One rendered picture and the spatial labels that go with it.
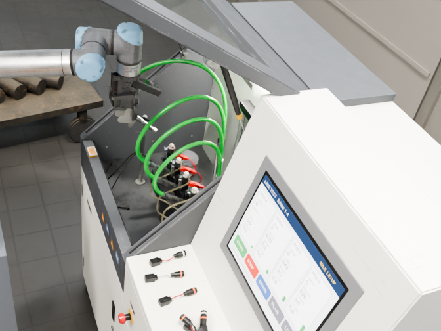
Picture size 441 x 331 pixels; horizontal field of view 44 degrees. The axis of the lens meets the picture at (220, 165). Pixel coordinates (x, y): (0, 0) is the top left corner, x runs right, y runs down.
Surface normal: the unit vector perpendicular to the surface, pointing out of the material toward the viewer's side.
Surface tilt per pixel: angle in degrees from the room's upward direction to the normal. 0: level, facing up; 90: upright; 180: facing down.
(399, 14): 90
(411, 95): 90
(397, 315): 76
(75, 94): 0
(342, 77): 0
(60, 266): 0
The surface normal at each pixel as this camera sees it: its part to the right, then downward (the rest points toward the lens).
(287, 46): 0.15, -0.77
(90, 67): 0.08, 0.64
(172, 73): 0.38, 0.63
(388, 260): -0.85, -0.05
